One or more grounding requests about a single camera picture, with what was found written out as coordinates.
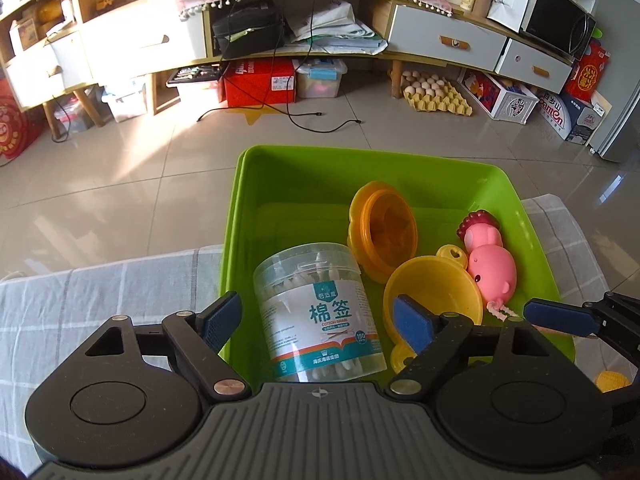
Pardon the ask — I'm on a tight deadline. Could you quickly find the green plastic bin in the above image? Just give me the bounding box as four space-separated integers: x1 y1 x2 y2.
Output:
218 145 576 396

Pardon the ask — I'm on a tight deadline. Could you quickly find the white embroidered cloth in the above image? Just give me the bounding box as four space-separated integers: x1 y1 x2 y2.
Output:
487 0 538 36

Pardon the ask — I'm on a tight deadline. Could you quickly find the red cardboard box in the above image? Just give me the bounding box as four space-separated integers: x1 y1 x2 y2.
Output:
222 57 296 108

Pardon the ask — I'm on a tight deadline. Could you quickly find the wooden TV cabinet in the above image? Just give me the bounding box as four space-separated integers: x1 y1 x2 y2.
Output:
75 0 576 116

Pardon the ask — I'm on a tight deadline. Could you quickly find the small grey drawer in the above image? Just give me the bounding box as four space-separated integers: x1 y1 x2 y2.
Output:
495 40 573 95

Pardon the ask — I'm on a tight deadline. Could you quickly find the pink toy pig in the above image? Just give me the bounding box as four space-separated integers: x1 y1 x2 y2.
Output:
455 208 518 321

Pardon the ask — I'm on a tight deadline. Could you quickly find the white printed cardboard box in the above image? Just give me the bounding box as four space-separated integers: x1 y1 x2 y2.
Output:
457 67 540 126

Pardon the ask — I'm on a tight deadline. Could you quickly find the black bag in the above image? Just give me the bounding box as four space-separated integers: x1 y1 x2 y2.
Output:
212 0 291 60

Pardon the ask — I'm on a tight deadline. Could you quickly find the blue and white cardboard box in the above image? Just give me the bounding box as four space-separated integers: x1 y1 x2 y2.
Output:
537 91 608 146

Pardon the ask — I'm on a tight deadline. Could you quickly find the yellow plastic funnel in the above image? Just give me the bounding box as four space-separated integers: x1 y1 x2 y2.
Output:
382 244 484 375

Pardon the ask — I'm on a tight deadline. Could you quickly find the red printed bag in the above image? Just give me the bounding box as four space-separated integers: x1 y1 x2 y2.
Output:
0 77 33 161

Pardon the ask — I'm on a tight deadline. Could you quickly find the black tool tray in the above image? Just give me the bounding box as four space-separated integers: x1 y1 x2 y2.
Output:
166 65 224 86

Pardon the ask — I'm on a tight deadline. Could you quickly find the black power cable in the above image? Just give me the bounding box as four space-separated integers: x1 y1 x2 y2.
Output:
287 0 363 133
197 0 326 123

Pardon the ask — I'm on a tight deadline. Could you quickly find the grey checkered cloth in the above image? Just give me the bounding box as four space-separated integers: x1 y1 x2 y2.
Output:
0 195 640 480

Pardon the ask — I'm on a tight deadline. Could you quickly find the red gift bag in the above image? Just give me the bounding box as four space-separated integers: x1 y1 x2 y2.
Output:
572 42 611 106

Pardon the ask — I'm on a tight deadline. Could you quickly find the yellow egg tray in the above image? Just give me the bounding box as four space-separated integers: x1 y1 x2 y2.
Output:
402 71 473 117

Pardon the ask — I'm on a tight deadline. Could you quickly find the small printed cardboard box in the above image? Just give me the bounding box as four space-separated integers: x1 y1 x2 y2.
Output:
10 17 38 51

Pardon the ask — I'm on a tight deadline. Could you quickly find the yellow and green toy corn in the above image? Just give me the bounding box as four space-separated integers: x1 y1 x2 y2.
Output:
595 369 632 394

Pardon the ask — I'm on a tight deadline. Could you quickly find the black microwave oven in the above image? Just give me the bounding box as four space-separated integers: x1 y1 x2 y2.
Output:
519 0 597 63

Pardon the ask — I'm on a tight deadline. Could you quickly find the clear cotton swab jar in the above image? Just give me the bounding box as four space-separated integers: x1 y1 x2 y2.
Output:
252 242 388 385

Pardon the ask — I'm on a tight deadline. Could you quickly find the silver refrigerator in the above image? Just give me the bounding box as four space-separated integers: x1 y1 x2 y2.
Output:
590 0 640 163

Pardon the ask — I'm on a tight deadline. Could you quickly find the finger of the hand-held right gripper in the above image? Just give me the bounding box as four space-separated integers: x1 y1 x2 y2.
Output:
524 292 640 356

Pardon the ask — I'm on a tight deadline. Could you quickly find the pile of white papers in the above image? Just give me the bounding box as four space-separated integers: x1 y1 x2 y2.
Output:
287 0 388 56

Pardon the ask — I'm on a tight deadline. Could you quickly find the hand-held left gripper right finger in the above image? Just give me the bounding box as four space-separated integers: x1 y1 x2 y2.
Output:
385 295 551 403

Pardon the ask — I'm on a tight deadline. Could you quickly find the clear storage box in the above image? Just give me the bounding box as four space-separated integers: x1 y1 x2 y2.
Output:
294 57 348 100

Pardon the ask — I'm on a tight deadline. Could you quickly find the clear plastic box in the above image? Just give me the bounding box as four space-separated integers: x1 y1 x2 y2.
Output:
102 85 148 123

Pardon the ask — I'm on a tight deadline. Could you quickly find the orange flower-shaped plastic cup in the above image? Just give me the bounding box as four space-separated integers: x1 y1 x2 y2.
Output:
347 182 419 283

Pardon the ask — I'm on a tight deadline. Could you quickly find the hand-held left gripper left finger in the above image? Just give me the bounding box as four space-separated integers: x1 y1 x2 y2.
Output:
82 291 253 403

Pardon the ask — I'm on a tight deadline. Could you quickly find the group of eggs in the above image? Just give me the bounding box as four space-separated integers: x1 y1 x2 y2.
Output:
404 71 451 97

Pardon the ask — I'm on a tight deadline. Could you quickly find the large grey drawer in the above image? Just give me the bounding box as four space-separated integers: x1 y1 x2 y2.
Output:
387 5 510 73

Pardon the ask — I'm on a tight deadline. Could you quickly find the white drawer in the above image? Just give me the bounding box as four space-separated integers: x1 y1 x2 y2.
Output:
81 16 208 86

